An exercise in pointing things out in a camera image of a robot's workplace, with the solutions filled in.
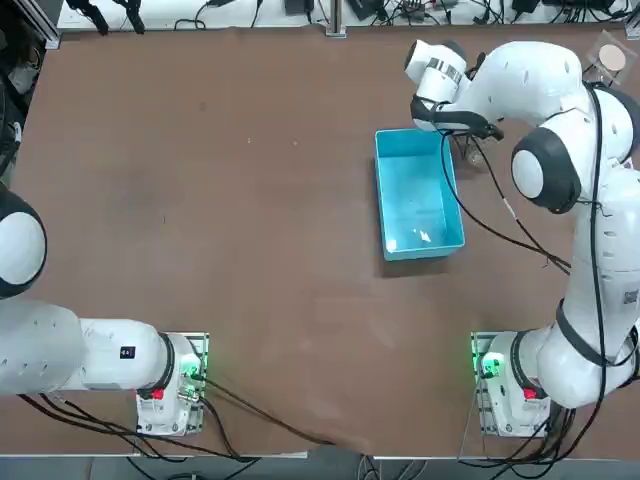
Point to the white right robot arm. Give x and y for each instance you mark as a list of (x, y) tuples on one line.
[(530, 75)]

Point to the white camera bracket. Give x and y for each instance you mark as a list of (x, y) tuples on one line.
[(336, 31)]

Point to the camera post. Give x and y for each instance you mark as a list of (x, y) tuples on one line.
[(337, 12)]

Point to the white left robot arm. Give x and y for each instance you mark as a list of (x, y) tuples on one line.
[(50, 350)]

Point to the black tripod leg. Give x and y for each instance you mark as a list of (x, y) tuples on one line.
[(95, 15), (134, 17)]

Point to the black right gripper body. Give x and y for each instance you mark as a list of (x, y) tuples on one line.
[(450, 119)]

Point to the blue plastic bin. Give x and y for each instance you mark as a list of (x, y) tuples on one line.
[(417, 200)]

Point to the aluminium corner bracket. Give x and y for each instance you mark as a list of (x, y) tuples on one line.
[(49, 36)]

